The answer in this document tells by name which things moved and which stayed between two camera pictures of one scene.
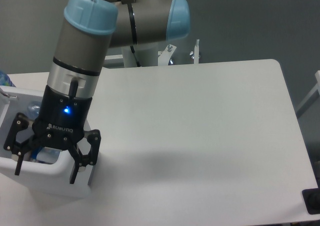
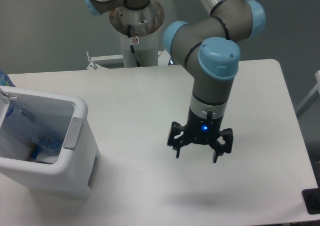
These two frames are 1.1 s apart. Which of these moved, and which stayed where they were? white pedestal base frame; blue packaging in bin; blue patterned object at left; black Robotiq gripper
Moved: black Robotiq gripper
Stayed: blue packaging in bin; blue patterned object at left; white pedestal base frame
